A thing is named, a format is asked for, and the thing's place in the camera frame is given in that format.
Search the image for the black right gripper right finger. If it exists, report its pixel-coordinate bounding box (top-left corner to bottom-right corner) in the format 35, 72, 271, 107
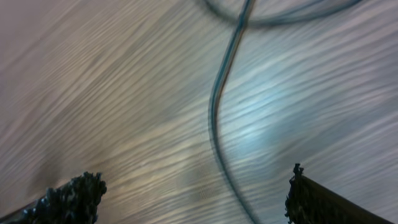
285, 163, 393, 224

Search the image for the black charger cable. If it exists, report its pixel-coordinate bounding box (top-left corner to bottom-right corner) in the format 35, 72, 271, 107
198, 0, 364, 224

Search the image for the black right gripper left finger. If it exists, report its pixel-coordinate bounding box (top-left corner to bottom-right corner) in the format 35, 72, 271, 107
1, 172, 107, 224

